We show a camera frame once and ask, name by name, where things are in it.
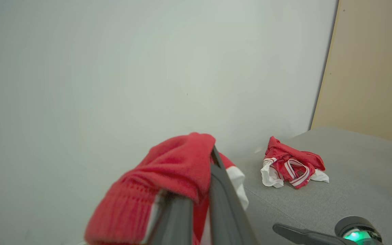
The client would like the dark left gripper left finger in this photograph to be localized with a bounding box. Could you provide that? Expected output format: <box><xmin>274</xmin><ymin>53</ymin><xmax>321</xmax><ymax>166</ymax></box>
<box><xmin>145</xmin><ymin>191</ymin><xmax>194</xmax><ymax>245</ymax></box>

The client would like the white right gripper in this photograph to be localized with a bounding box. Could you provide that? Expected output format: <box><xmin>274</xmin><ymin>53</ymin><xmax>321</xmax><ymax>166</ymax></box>
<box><xmin>273</xmin><ymin>216</ymin><xmax>382</xmax><ymax>245</ymax></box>

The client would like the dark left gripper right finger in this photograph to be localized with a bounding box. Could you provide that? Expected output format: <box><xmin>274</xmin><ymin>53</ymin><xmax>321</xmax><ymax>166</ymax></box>
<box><xmin>210</xmin><ymin>146</ymin><xmax>258</xmax><ymax>245</ymax></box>

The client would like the red knit garment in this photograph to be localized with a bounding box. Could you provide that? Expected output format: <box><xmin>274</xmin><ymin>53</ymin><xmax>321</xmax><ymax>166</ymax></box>
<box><xmin>84</xmin><ymin>132</ymin><xmax>250</xmax><ymax>245</ymax></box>

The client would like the red white striped jersey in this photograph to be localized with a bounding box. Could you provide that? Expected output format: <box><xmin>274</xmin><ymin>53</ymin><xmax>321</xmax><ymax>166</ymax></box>
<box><xmin>260</xmin><ymin>136</ymin><xmax>330</xmax><ymax>190</ymax></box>

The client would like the grey fabric sofa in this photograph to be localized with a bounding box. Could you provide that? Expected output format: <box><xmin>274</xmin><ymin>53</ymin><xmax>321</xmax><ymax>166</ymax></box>
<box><xmin>232</xmin><ymin>127</ymin><xmax>392</xmax><ymax>245</ymax></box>

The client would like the beige wooden panel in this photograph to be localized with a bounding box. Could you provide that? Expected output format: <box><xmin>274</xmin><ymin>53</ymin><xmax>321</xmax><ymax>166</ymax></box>
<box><xmin>309</xmin><ymin>0</ymin><xmax>392</xmax><ymax>151</ymax></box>

